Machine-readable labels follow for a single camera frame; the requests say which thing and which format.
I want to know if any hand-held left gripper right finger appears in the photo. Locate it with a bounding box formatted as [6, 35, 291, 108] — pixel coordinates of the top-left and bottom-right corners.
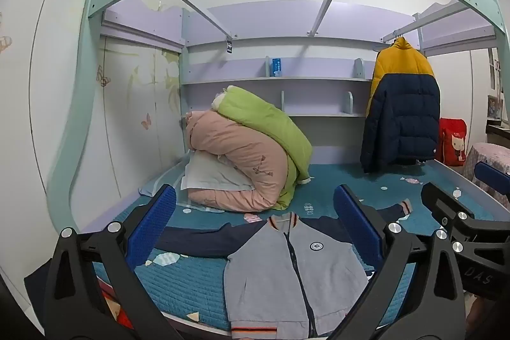
[333, 184, 468, 340]

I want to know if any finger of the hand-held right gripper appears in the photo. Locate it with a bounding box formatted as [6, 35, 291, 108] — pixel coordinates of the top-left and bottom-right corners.
[421, 183, 510, 242]
[474, 162, 510, 201]

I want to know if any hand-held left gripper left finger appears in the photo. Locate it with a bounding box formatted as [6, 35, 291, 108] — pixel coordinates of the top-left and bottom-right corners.
[42, 184, 178, 340]

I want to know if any grey and navy jacket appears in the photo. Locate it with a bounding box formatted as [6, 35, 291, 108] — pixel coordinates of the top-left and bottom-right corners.
[157, 199, 414, 339]

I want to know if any floral covered stool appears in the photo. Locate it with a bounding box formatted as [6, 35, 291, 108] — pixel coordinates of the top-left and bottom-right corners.
[464, 143, 510, 202]

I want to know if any red cartoon bag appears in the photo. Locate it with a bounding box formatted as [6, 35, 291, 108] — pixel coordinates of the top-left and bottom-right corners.
[438, 118, 468, 166]

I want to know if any teal quilted bed mat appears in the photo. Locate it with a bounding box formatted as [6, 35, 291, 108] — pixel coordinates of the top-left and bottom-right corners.
[91, 161, 499, 333]

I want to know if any white pillow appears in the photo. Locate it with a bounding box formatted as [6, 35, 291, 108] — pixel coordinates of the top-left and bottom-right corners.
[180, 153, 256, 191]

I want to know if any red printed cloth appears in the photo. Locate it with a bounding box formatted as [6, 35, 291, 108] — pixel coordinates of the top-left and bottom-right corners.
[100, 282, 134, 330]

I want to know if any yellow and navy puffer jacket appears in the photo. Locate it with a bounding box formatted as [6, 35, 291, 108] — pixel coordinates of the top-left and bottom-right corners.
[361, 37, 441, 174]

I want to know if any pink duvet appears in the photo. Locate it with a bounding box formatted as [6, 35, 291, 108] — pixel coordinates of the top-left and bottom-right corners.
[185, 110, 297, 212]

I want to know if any butterfly print wardrobe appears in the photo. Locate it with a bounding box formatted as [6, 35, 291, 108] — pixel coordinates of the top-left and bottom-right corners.
[91, 33, 188, 201]

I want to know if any green duvet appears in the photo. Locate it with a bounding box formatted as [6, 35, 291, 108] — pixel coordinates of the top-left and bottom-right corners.
[216, 86, 314, 210]

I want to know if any picture frame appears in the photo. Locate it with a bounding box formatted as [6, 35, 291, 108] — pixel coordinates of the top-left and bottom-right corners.
[487, 95, 504, 121]

